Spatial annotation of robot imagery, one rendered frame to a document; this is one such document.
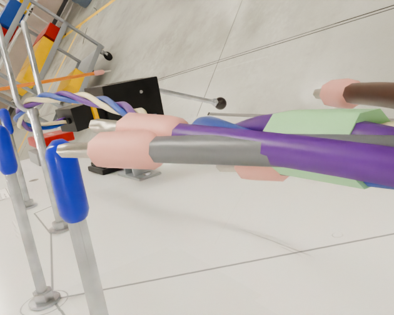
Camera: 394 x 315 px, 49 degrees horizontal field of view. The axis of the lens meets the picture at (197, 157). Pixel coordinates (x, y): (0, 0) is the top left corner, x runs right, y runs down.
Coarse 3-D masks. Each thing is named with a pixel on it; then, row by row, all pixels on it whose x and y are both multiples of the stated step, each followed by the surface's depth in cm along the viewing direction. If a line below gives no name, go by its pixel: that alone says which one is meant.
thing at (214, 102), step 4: (160, 88) 43; (140, 92) 39; (160, 92) 43; (164, 92) 43; (168, 92) 43; (172, 92) 43; (176, 92) 44; (180, 92) 44; (176, 96) 44; (180, 96) 44; (184, 96) 44; (188, 96) 45; (192, 96) 45; (196, 96) 45; (196, 100) 45; (200, 100) 45; (204, 100) 46; (208, 100) 46; (212, 100) 46; (216, 100) 47; (212, 104) 47; (216, 104) 47
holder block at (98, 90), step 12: (108, 84) 39; (120, 84) 38; (132, 84) 39; (144, 84) 39; (156, 84) 40; (108, 96) 37; (120, 96) 38; (132, 96) 39; (144, 96) 40; (156, 96) 40; (144, 108) 40; (156, 108) 40
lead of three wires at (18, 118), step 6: (24, 102) 28; (18, 114) 30; (18, 120) 31; (60, 120) 37; (18, 126) 32; (24, 126) 33; (30, 126) 34; (42, 126) 35; (48, 126) 36; (54, 126) 36
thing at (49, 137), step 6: (48, 132) 60; (54, 132) 58; (60, 132) 57; (66, 132) 57; (72, 132) 57; (30, 138) 57; (48, 138) 55; (54, 138) 56; (60, 138) 56; (66, 138) 57; (72, 138) 57; (30, 144) 58; (48, 144) 55
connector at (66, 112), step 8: (72, 104) 39; (80, 104) 37; (56, 112) 38; (64, 112) 37; (72, 112) 36; (80, 112) 36; (88, 112) 37; (104, 112) 38; (72, 120) 36; (80, 120) 36; (88, 120) 37; (64, 128) 38; (72, 128) 37; (80, 128) 36
